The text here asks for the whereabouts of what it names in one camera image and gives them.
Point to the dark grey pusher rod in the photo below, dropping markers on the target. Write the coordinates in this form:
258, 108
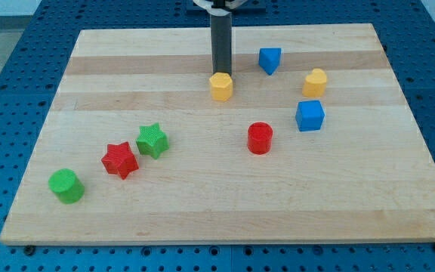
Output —
221, 43

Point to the yellow heart block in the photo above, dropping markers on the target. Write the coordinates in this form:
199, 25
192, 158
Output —
315, 83

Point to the blue triangle block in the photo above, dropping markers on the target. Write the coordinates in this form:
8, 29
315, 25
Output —
269, 59

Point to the blue cube block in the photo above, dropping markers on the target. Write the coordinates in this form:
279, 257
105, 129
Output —
310, 115

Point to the wooden board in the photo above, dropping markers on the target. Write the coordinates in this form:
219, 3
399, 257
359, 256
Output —
366, 176

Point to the yellow hexagon block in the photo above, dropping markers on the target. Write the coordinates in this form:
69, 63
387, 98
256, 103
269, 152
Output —
221, 86

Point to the green star block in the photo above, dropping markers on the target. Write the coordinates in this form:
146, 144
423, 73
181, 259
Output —
152, 141

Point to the green cylinder block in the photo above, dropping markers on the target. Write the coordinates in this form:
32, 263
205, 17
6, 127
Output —
66, 186

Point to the red star block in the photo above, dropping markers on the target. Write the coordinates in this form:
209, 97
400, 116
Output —
120, 160

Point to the red cylinder block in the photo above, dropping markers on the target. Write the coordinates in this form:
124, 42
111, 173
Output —
260, 136

